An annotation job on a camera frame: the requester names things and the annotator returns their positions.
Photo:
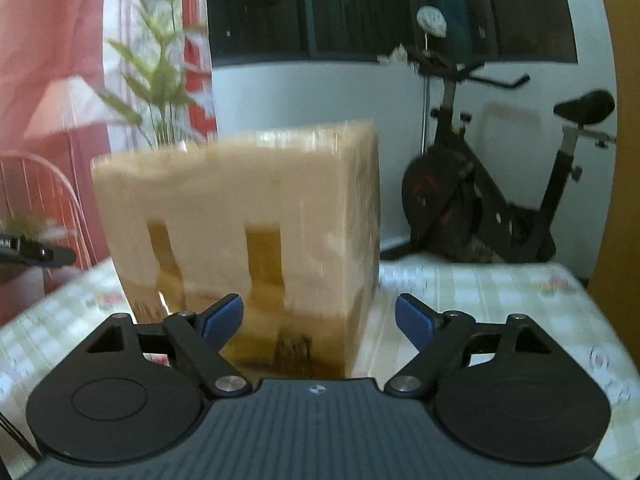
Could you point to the wooden door panel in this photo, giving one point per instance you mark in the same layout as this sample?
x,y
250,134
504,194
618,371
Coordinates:
x,y
616,279

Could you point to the black exercise bike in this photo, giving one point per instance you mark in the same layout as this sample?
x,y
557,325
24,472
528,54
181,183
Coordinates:
x,y
463,198

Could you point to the dark window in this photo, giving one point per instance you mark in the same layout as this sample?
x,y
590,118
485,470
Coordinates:
x,y
262,31

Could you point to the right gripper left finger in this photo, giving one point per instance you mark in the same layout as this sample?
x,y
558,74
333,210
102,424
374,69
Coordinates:
x,y
196,341

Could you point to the plastic-lined cardboard box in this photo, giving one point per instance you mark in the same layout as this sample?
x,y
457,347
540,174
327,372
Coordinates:
x,y
289,220

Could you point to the red printed curtain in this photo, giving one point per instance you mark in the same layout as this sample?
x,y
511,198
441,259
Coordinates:
x,y
81,79

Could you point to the white cloth on bike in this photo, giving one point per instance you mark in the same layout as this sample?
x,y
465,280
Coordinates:
x,y
432,21

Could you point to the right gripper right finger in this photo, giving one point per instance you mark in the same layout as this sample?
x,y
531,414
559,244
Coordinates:
x,y
437,337

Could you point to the checkered lucky tablecloth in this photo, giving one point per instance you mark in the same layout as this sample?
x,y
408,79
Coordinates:
x,y
36,340

